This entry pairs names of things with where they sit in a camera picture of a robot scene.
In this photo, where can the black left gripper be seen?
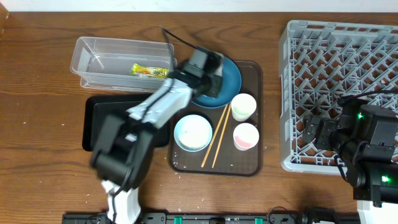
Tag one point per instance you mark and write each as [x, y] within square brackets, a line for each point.
[216, 84]

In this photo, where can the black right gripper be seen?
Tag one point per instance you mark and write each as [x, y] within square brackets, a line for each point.
[326, 123]

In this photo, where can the cream white cup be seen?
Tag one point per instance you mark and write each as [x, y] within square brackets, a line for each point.
[243, 106]

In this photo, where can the pink cup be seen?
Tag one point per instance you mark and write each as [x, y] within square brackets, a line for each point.
[245, 136]

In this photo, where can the yellow green snack wrapper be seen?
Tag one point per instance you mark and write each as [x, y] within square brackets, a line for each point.
[153, 72]

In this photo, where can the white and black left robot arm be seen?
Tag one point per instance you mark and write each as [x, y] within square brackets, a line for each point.
[125, 144]

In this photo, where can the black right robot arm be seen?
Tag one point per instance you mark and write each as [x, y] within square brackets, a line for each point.
[363, 138]

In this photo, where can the grey dishwasher rack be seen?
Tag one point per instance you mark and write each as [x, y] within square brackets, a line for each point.
[320, 62]

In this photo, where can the dark blue plate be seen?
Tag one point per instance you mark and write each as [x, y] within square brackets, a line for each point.
[231, 86]

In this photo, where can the right wooden chopstick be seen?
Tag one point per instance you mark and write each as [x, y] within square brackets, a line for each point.
[222, 135]

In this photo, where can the wooden chopstick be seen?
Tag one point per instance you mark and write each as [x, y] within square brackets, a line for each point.
[222, 135]
[213, 138]

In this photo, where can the left wooden chopstick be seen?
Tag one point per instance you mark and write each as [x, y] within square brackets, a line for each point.
[213, 138]

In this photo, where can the light blue bowl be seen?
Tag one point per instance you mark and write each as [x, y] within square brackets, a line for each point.
[192, 133]

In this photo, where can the dark brown serving tray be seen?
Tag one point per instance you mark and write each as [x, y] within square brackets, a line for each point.
[230, 161]

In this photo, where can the clear plastic bin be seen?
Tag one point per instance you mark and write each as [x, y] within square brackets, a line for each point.
[106, 63]

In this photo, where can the black plastic bin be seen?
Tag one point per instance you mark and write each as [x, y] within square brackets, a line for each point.
[98, 107]

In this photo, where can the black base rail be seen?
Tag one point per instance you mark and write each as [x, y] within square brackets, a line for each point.
[162, 218]

